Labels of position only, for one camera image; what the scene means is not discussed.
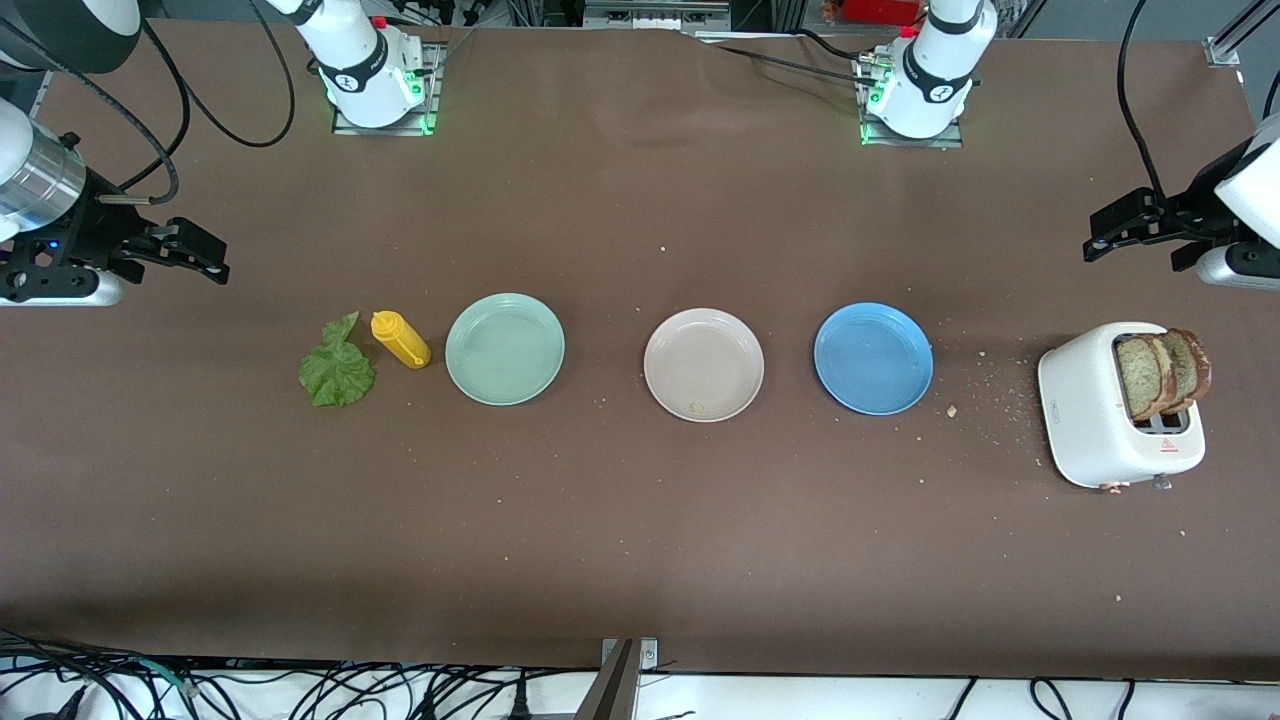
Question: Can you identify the tangled black cable bundle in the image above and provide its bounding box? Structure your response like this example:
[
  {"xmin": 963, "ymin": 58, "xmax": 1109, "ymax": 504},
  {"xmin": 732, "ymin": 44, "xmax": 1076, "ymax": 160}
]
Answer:
[{"xmin": 0, "ymin": 628, "xmax": 601, "ymax": 720}]

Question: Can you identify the red box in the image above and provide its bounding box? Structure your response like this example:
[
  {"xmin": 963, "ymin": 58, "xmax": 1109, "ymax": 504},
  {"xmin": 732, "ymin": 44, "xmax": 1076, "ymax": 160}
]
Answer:
[{"xmin": 825, "ymin": 0, "xmax": 921, "ymax": 26}]

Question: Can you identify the blue plate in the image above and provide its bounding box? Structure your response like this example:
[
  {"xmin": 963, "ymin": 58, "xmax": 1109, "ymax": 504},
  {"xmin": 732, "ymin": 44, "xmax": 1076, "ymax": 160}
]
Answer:
[{"xmin": 813, "ymin": 302, "xmax": 935, "ymax": 417}]

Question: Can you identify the white toaster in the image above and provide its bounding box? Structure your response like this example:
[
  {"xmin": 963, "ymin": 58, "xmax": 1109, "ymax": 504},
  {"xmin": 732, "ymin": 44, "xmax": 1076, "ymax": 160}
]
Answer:
[{"xmin": 1037, "ymin": 321, "xmax": 1207, "ymax": 493}]

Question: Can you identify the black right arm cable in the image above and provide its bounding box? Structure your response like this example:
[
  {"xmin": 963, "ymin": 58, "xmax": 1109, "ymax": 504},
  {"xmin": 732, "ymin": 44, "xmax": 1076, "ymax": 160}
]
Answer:
[{"xmin": 0, "ymin": 0, "xmax": 298, "ymax": 206}]

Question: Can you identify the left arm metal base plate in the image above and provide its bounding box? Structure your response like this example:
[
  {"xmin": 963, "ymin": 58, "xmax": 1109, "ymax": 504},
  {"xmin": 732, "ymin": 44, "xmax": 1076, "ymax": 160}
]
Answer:
[{"xmin": 855, "ymin": 50, "xmax": 966, "ymax": 149}]

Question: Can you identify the green lettuce leaf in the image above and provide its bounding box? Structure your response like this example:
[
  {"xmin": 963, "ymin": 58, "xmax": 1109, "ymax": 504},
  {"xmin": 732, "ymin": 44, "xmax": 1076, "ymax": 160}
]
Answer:
[{"xmin": 298, "ymin": 311, "xmax": 378, "ymax": 409}]

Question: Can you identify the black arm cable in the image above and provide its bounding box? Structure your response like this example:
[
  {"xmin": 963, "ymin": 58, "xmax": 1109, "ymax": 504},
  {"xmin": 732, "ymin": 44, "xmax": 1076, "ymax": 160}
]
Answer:
[
  {"xmin": 0, "ymin": 0, "xmax": 298, "ymax": 206},
  {"xmin": 1116, "ymin": 0, "xmax": 1171, "ymax": 206}
]

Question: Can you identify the yellow mustard squeeze bottle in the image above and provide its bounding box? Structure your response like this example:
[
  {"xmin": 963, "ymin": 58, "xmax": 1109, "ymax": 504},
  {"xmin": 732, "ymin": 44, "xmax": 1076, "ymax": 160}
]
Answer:
[{"xmin": 370, "ymin": 310, "xmax": 433, "ymax": 370}]

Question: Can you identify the aluminium corner profile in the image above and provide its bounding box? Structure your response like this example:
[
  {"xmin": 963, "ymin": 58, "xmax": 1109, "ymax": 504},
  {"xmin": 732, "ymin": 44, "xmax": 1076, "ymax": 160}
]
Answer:
[{"xmin": 1205, "ymin": 0, "xmax": 1280, "ymax": 69}]

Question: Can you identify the grey metal box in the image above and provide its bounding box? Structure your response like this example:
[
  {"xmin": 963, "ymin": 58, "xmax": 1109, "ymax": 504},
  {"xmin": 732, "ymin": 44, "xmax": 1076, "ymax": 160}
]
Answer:
[{"xmin": 583, "ymin": 0, "xmax": 731, "ymax": 31}]

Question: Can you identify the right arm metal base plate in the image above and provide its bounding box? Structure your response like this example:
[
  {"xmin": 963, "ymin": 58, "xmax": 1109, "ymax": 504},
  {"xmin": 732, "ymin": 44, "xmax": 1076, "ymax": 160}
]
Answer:
[{"xmin": 332, "ymin": 40, "xmax": 446, "ymax": 138}]

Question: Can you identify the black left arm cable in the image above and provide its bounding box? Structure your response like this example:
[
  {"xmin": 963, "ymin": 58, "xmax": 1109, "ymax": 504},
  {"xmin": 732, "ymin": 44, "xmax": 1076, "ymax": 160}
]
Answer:
[{"xmin": 1116, "ymin": 0, "xmax": 1171, "ymax": 206}]

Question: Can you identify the brown bread slice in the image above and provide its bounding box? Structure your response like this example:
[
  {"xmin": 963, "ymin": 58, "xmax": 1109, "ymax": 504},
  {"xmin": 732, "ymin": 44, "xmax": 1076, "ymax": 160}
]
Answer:
[
  {"xmin": 1115, "ymin": 335, "xmax": 1177, "ymax": 421},
  {"xmin": 1160, "ymin": 328, "xmax": 1213, "ymax": 413}
]

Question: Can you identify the pale green plate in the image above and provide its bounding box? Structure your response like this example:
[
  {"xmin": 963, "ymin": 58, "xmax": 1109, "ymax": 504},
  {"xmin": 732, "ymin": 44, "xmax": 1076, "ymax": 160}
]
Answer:
[{"xmin": 445, "ymin": 292, "xmax": 566, "ymax": 407}]

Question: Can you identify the black base cable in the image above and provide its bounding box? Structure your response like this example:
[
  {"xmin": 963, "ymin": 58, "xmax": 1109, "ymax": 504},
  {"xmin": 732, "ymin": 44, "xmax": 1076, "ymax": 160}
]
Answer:
[{"xmin": 690, "ymin": 28, "xmax": 881, "ymax": 86}]

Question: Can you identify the aluminium profile with bracket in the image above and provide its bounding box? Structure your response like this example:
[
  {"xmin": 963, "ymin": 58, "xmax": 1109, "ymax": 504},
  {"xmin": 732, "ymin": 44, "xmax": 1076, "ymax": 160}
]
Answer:
[{"xmin": 575, "ymin": 638, "xmax": 659, "ymax": 720}]

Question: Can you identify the beige plate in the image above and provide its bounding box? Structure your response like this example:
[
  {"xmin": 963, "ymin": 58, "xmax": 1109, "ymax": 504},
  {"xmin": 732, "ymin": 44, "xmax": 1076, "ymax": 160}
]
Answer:
[{"xmin": 643, "ymin": 308, "xmax": 766, "ymax": 424}]

